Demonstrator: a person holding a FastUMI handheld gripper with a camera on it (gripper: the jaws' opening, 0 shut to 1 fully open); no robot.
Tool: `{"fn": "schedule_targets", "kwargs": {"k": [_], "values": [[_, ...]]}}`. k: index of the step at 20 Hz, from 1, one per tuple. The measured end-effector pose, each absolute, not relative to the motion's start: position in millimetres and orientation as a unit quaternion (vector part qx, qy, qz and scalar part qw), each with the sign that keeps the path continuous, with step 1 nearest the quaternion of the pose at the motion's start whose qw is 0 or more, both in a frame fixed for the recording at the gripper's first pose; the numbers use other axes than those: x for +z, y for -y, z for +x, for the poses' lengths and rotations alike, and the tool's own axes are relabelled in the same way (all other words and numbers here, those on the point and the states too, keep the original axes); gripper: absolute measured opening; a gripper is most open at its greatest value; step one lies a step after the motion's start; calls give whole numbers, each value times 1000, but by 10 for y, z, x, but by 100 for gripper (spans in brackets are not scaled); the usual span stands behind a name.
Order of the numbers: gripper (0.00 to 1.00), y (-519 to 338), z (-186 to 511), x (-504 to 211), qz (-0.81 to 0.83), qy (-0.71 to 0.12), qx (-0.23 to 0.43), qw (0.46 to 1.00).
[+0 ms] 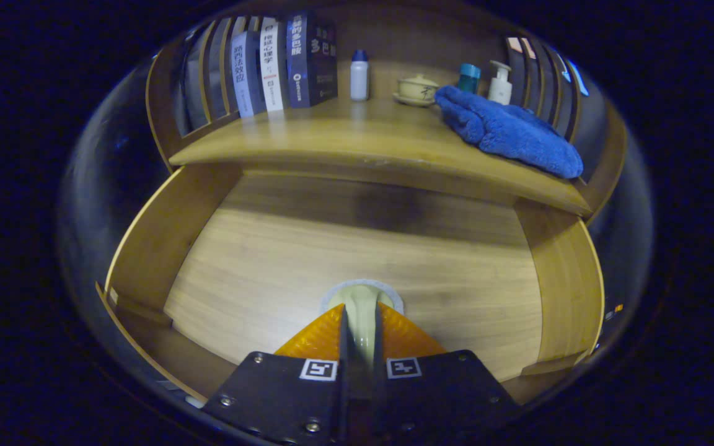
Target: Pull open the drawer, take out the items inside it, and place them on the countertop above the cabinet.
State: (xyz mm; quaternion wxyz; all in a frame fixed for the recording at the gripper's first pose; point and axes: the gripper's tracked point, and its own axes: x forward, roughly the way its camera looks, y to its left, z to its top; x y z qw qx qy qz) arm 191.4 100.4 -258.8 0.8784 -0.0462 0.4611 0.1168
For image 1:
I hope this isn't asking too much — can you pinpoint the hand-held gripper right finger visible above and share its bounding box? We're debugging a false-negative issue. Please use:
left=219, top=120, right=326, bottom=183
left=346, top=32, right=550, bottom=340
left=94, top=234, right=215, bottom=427
left=360, top=302, right=522, bottom=445

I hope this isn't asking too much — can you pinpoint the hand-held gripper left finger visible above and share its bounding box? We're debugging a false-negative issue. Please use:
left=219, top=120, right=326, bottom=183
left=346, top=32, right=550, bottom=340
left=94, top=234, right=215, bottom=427
left=201, top=302, right=358, bottom=446

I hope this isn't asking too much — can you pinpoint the pale green ornament white base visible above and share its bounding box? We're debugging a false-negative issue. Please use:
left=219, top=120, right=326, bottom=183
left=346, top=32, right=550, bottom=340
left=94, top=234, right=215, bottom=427
left=320, top=279, right=404, bottom=372

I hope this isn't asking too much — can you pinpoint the wooden drawer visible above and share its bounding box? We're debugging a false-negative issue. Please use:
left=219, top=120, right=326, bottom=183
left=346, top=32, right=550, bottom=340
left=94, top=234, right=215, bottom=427
left=95, top=162, right=606, bottom=403

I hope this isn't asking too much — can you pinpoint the wooden countertop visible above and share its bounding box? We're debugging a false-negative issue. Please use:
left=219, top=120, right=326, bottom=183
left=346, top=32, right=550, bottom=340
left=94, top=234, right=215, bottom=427
left=170, top=62, right=593, bottom=216

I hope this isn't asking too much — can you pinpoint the blue folded towel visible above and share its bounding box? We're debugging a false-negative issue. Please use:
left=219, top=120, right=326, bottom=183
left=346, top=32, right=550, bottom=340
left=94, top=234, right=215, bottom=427
left=434, top=85, right=584, bottom=180

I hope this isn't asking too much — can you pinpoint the beige lidded teacup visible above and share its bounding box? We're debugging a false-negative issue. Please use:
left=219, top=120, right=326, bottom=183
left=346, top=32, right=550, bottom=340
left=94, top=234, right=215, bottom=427
left=393, top=74, right=439, bottom=107

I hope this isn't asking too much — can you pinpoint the white pump bottle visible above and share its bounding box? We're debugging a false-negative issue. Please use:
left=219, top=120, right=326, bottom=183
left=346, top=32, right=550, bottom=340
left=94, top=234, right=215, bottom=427
left=488, top=60, right=513, bottom=105

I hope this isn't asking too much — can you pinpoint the black backdrop cloth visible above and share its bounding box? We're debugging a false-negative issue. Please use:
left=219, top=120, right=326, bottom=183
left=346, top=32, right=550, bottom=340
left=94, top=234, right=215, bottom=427
left=63, top=15, right=649, bottom=248

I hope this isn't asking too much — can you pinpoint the teal bottle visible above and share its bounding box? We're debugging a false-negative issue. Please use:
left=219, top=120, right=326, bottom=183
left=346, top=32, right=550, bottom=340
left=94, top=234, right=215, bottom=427
left=458, top=63, right=482, bottom=95

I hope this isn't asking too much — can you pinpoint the light blue book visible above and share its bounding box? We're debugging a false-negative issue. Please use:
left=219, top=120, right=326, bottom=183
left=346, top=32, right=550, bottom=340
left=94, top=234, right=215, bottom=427
left=231, top=30, right=266, bottom=118

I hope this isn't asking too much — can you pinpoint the white bottle with blue cap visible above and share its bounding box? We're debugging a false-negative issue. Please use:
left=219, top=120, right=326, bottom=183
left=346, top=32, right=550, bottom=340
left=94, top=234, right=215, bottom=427
left=350, top=50, right=370, bottom=102

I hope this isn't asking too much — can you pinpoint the white book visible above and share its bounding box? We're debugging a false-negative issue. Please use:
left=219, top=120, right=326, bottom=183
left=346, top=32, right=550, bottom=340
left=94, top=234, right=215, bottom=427
left=260, top=17, right=288, bottom=113

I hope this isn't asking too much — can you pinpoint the dark blue book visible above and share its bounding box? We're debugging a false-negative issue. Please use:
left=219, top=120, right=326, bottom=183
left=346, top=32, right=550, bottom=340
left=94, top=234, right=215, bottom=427
left=286, top=11, right=339, bottom=109

